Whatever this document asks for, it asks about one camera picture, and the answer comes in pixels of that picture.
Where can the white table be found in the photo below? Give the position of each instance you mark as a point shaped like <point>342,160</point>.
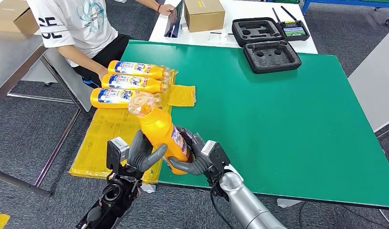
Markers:
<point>244,9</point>

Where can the person's right hand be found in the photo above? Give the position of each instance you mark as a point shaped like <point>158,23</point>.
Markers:
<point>103,72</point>

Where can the steel table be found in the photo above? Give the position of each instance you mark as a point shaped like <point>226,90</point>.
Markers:
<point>11,57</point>

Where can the person's right forearm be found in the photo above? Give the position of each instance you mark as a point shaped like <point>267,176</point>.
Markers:
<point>77,57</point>

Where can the green crate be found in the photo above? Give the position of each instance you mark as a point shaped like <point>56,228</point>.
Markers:
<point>286,1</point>

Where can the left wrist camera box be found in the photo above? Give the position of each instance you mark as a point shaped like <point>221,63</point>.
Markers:
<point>116,151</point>

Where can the person's left hand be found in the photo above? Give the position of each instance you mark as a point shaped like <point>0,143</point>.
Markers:
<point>167,10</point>

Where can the white table foot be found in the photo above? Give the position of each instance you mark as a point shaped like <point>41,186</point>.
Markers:
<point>148,189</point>
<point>289,203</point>

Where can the black remote controller with screen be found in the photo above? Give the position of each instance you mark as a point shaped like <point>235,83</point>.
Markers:
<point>294,32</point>

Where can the red wristband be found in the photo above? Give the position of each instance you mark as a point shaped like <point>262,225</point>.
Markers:
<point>158,8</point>

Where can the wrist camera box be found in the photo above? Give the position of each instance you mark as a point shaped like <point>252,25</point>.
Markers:
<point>217,158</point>
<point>116,151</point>

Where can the dark tablet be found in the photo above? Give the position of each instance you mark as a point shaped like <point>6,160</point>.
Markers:
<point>173,22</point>

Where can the black pen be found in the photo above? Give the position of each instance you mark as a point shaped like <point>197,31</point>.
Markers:
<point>221,33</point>

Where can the person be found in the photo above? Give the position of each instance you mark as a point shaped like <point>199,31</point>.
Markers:
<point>83,28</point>

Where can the flat brown cardboard box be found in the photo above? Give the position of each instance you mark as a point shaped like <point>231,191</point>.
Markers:
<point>11,15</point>

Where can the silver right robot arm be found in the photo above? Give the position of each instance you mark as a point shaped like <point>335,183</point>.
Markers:
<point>248,205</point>

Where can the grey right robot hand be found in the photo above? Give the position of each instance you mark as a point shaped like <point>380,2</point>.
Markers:
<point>194,167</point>

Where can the person's left forearm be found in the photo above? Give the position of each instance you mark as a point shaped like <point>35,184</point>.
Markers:
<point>147,3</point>

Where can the blue metal rack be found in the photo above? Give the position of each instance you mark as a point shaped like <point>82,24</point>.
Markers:
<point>346,3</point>

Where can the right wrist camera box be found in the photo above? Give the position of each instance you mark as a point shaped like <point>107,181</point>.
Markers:
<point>217,158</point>

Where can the small white object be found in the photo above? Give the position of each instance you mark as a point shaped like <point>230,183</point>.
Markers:
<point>184,27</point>

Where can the grey table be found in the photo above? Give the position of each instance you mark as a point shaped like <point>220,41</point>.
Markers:
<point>377,79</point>

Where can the grey side panel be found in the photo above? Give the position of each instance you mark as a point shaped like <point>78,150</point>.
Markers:
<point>67,91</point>

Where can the black foam case half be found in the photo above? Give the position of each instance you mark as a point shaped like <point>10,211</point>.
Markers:
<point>257,31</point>
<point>271,58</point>

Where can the tall brown cardboard box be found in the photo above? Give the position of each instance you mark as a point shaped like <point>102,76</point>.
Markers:
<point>203,17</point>

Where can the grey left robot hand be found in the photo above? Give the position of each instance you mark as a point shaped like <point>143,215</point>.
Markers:
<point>140,161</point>

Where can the orange detergent bottle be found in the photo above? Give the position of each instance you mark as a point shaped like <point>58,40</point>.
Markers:
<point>134,89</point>
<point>156,126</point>
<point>99,101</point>
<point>153,75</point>

